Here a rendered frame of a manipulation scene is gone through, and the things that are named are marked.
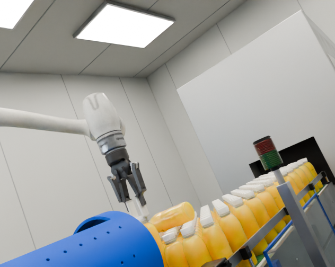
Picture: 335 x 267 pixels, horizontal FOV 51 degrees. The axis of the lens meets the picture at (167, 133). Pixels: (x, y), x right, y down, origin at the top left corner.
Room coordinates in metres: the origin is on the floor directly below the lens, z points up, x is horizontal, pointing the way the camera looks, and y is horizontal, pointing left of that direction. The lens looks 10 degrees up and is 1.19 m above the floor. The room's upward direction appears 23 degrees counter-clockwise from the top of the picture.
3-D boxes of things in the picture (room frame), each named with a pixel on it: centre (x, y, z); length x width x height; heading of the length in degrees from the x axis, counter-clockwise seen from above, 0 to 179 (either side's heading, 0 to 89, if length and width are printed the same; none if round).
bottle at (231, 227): (1.20, -0.07, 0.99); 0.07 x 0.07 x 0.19
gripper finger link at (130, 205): (1.15, 0.20, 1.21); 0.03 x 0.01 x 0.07; 149
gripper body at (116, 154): (1.14, 0.18, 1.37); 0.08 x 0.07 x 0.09; 59
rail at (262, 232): (1.67, -0.41, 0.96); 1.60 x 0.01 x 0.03; 148
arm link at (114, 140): (1.14, 0.18, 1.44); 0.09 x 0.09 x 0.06
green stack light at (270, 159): (1.16, -0.28, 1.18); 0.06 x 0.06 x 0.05
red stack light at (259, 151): (1.16, -0.28, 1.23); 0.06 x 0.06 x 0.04
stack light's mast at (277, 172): (1.16, -0.28, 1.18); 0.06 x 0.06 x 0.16
